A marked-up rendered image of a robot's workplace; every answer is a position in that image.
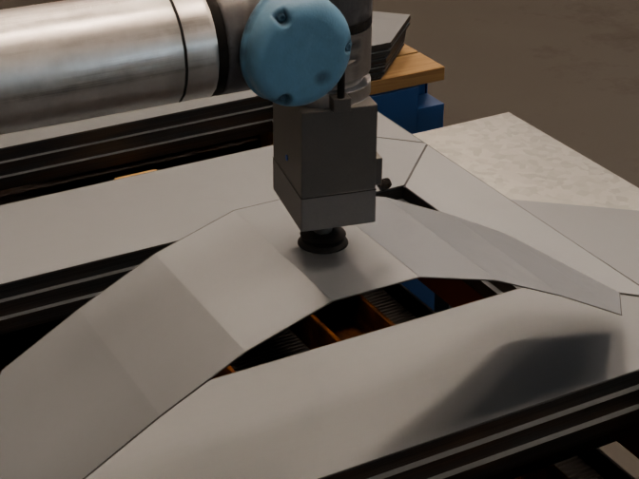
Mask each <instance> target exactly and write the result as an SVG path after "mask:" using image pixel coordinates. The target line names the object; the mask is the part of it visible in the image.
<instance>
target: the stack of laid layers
mask: <svg viewBox="0 0 639 479"><path fill-rule="evenodd" d="M269 132H273V102H271V101H269V100H267V99H263V98H262V97H260V96H259V97H254V98H249V99H245V100H240V101H236V102H231V103H226V104H221V105H213V106H208V107H203V108H199V109H194V110H189V111H185V112H180V113H175V114H170V115H165V116H161V117H156V118H152V119H147V120H142V121H138V122H133V123H128V124H123V125H115V126H110V127H105V128H101V129H96V130H91V131H87V132H82V133H77V134H72V135H67V136H63V137H58V138H54V139H49V140H44V141H40V142H35V143H30V144H21V145H17V146H12V147H7V148H3V149H0V191H1V190H6V189H11V188H14V187H19V186H23V185H28V184H33V183H37V182H45V181H49V180H54V179H58V178H63V177H67V176H71V175H76V174H80V173H85V172H89V171H93V170H98V169H102V168H107V167H111V166H115V165H120V164H124V163H133V162H137V161H141V160H146V159H150V158H155V157H159V156H163V155H168V154H172V153H177V152H181V151H186V150H190V149H194V148H199V147H203V146H208V145H212V144H220V143H224V142H229V141H234V140H238V139H242V138H247V137H251V136H256V135H260V134H264V133H269ZM172 243H174V242H172ZM172 243H169V244H165V245H161V246H157V247H153V248H149V249H145V250H142V251H138V252H134V253H130V254H126V255H121V256H118V257H114V258H110V259H103V260H99V261H95V262H92V263H88V264H84V265H80V266H76V267H72V268H68V269H65V270H61V271H57V272H53V273H48V274H44V275H41V276H37V277H33V278H26V279H22V280H18V281H14V282H11V283H7V284H3V285H0V335H2V334H6V333H9V332H13V331H17V330H21V329H25V328H28V327H31V326H35V325H39V324H43V323H47V322H50V321H53V320H57V319H61V318H65V317H68V316H70V315H71V314H72V313H74V312H75V311H76V310H77V309H79V308H80V307H82V306H83V305H84V304H86V303H87V302H88V301H90V300H91V299H93V298H94V297H96V296H97V295H98V294H100V293H101V292H103V291H104V290H105V289H106V288H107V287H108V286H110V285H111V284H113V283H114V282H115V281H117V280H118V279H120V278H121V277H123V276H124V275H125V274H127V273H128V272H130V271H131V270H132V269H134V268H135V267H136V266H138V265H139V264H141V263H142V262H143V261H145V260H146V259H148V258H149V257H151V256H152V255H153V254H155V253H157V252H158V251H160V250H162V249H164V248H166V247H167V246H168V245H170V244H172ZM462 280H463V281H464V282H465V283H467V284H468V285H469V286H470V287H472V288H473V289H474V290H476V291H477V292H478V293H479V294H481V295H482V296H483V297H485V298H482V299H480V300H477V301H473V302H470V303H467V304H463V305H460V306H456V307H454V308H451V309H447V310H444V311H440V312H437V313H434V314H430V315H427V316H422V317H419V318H415V319H412V320H409V321H405V322H402V323H399V324H396V325H393V326H389V327H386V328H383V329H379V330H376V331H373V332H370V333H367V334H363V335H358V336H354V337H351V338H347V339H344V340H342V341H338V342H335V343H331V344H328V345H325V346H321V347H318V348H316V349H312V350H309V351H305V352H302V353H299V354H293V355H290V356H287V357H284V358H280V359H277V360H274V361H270V362H267V363H263V364H261V365H258V366H254V367H251V368H248V369H244V370H241V371H237V372H234V373H232V374H226V375H222V376H219V377H216V378H212V379H210V380H209V381H207V382H206V383H205V384H203V385H202V386H201V387H200V388H199V389H198V390H196V391H195V392H194V393H192V394H191V395H189V396H188V397H187V398H185V399H184V400H183V401H181V402H180V403H179V404H177V405H176V406H175V407H174V408H172V409H171V410H170V411H168V412H167V413H165V414H164V415H163V416H161V417H160V418H159V419H158V420H156V421H155V422H154V423H153V424H151V425H150V426H149V427H148V428H147V429H145V430H144V431H143V432H142V433H140V434H139V435H138V436H137V437H135V438H134V439H133V440H132V441H131V442H129V443H128V444H127V445H126V446H124V447H123V448H122V449H121V450H119V451H118V452H117V453H116V454H114V455H113V456H112V457H111V458H110V459H108V460H107V461H106V462H105V463H104V464H103V465H102V466H101V467H100V468H98V469H97V470H95V471H94V472H93V473H91V474H90V476H88V477H87V478H86V479H485V478H488V477H490V476H493V475H496V474H498V473H501V472H503V471H506V470H509V469H513V468H516V467H519V466H522V465H524V464H527V463H530V462H532V461H534V460H537V459H540V458H543V457H545V456H548V455H551V454H554V453H556V452H559V451H562V450H565V449H568V448H571V447H574V446H577V445H579V444H582V443H585V442H588V441H590V440H592V439H595V438H598V437H600V436H603V435H606V434H609V433H611V432H614V431H619V430H621V429H623V428H626V427H629V426H631V425H634V424H637V423H639V296H632V295H625V294H620V297H621V307H622V315H621V316H619V315H617V314H614V313H611V312H608V311H605V310H602V309H599V308H595V307H592V306H590V305H587V304H584V303H581V302H578V301H575V300H571V299H568V298H565V297H560V296H556V295H552V294H547V293H543V292H539V291H535V290H532V289H527V288H523V287H519V286H515V285H511V284H507V283H503V282H499V281H488V280H466V279H462Z"/></svg>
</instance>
